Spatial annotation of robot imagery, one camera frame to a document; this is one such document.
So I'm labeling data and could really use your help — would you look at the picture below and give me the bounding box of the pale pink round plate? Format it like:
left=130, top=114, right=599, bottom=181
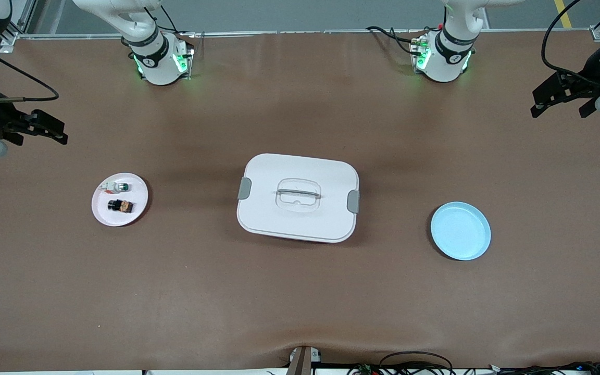
left=91, top=172, right=149, bottom=228

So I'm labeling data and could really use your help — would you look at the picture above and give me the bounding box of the light blue round plate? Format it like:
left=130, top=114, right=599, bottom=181
left=430, top=202, right=492, bottom=261

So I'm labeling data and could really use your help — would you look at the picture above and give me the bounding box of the white lidded storage box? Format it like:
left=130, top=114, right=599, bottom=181
left=236, top=153, right=360, bottom=244

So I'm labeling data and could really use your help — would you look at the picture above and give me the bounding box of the brown table mat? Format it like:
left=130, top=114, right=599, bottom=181
left=0, top=29, right=600, bottom=371

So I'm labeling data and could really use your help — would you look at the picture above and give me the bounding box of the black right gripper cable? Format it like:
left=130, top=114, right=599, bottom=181
left=0, top=37, right=60, bottom=102

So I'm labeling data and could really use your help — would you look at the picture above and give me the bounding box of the black base cable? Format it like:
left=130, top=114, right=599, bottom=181
left=365, top=26, right=423, bottom=55

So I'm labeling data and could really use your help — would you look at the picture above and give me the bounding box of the black cable bundle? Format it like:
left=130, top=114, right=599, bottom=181
left=347, top=362, right=600, bottom=375

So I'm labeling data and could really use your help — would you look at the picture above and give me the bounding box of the black looped cable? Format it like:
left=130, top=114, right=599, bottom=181
left=378, top=351, right=454, bottom=375

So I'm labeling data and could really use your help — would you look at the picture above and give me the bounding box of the brown wedge bracket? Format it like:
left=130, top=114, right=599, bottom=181
left=287, top=345, right=322, bottom=375

